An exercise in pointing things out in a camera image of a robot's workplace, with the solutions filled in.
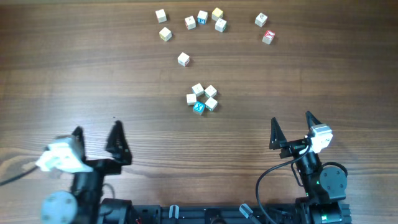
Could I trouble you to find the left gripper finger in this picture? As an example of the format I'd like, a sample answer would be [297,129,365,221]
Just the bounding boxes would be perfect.
[72,126,86,162]
[105,120,132,166]

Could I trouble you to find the wooden block blue side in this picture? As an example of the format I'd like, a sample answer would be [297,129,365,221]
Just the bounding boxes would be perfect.
[197,10,208,24]

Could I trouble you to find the wooden block top left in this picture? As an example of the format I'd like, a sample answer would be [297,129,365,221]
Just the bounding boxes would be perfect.
[155,9,167,23]

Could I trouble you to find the wooden block red side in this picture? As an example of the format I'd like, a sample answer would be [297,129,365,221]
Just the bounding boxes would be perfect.
[177,52,190,67]

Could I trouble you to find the left camera cable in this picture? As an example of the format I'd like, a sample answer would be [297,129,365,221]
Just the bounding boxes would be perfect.
[0,165,39,187]

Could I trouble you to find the wooden block red letter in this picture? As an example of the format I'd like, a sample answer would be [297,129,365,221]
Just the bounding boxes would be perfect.
[185,16,197,30]

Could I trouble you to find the plain wooden block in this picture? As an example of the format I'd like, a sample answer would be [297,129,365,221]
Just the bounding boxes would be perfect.
[186,93,197,106]

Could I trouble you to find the wooden block green picture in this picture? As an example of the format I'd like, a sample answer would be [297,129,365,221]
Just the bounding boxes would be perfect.
[205,85,217,98]

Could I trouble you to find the wooden block blue Y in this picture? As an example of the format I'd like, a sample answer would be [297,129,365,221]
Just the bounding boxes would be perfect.
[192,83,204,97]

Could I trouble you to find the yellow top wooden block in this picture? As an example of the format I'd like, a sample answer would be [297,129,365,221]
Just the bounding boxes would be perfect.
[211,7,223,21]

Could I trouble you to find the red top wooden block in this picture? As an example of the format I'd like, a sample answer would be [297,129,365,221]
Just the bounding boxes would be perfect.
[262,30,275,45]

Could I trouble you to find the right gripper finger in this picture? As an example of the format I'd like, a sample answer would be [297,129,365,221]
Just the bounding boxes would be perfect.
[305,111,322,129]
[269,117,287,150]

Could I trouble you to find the blue X wooden block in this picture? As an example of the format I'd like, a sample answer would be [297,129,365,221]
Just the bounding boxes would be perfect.
[193,101,206,115]

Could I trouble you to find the wooden block teal side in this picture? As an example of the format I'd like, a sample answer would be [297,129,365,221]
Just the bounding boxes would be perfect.
[205,97,218,111]

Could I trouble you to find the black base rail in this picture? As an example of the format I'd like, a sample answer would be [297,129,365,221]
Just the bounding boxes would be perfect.
[125,204,305,224]

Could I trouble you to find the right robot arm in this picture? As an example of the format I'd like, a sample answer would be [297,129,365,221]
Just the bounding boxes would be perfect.
[267,111,352,224]

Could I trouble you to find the right camera cable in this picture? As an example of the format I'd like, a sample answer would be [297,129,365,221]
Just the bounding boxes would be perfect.
[255,144,312,224]

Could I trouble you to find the wooden block yellow side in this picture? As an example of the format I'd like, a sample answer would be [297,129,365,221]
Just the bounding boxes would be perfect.
[159,27,172,42]

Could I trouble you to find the wooden block green side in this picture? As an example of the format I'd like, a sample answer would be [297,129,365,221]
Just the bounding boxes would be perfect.
[215,18,227,32]

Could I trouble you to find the camera cable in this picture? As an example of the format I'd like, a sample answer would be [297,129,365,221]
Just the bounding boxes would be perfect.
[255,144,312,224]
[0,165,39,187]

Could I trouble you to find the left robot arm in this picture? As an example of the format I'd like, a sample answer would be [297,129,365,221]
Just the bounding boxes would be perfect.
[36,121,136,223]

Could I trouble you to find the wooden block far right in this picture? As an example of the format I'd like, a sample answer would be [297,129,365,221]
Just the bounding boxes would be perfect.
[255,12,268,27]

